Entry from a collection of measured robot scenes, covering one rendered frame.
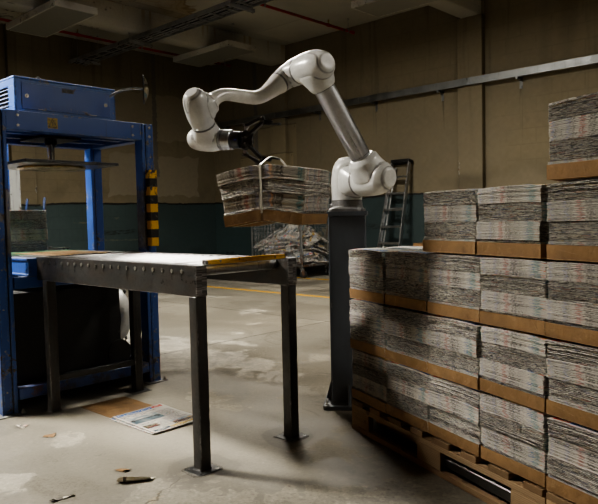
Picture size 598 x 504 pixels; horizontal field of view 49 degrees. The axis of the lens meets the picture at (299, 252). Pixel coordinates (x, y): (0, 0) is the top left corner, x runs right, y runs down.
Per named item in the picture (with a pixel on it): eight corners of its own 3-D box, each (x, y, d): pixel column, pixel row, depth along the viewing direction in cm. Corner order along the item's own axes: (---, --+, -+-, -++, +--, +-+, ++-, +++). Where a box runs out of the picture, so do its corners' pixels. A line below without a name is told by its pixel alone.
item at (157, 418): (204, 419, 317) (204, 417, 317) (154, 434, 296) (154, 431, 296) (160, 405, 342) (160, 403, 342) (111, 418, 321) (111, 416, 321)
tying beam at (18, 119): (153, 141, 389) (152, 124, 389) (-10, 127, 321) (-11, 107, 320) (94, 150, 436) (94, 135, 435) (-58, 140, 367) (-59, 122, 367)
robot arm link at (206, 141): (220, 157, 281) (211, 132, 271) (189, 156, 286) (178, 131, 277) (229, 141, 287) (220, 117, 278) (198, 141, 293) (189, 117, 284)
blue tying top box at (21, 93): (116, 123, 384) (115, 89, 383) (14, 113, 341) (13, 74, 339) (78, 131, 415) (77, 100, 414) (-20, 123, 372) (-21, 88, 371)
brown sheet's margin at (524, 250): (560, 250, 234) (560, 238, 234) (630, 253, 208) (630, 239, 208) (476, 254, 219) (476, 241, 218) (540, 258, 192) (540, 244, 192)
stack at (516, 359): (419, 415, 317) (417, 244, 313) (633, 510, 212) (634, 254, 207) (350, 427, 300) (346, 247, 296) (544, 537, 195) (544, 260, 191)
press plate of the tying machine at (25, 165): (118, 168, 380) (118, 163, 380) (25, 163, 341) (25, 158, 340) (72, 173, 418) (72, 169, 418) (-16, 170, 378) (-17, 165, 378)
